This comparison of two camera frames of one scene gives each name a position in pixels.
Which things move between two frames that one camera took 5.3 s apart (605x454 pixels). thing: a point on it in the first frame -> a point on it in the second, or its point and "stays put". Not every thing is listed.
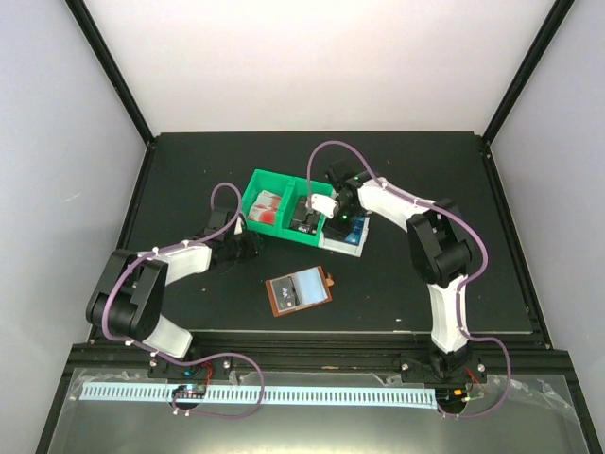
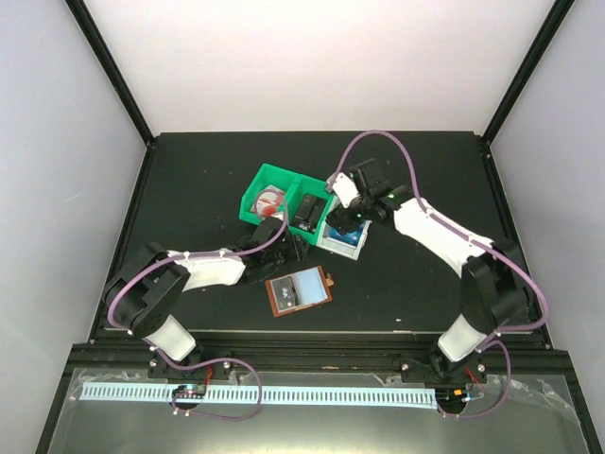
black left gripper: x=253 y=248 -> x=296 y=253
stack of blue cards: x=354 y=235 stays put
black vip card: x=285 y=293 stays put
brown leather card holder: x=292 y=292 stays put
